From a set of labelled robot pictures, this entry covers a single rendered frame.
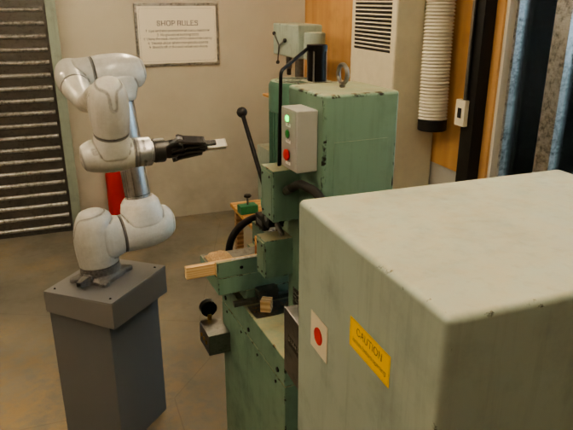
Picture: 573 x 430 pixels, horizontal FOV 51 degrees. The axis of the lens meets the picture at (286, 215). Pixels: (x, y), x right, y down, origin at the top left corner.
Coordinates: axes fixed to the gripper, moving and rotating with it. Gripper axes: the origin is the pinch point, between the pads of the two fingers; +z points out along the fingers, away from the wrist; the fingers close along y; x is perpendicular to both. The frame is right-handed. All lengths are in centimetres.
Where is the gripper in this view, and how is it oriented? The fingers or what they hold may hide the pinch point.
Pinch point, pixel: (215, 144)
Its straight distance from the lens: 194.0
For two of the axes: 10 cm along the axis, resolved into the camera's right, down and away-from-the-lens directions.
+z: 9.2, -1.4, 3.7
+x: -2.8, -8.9, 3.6
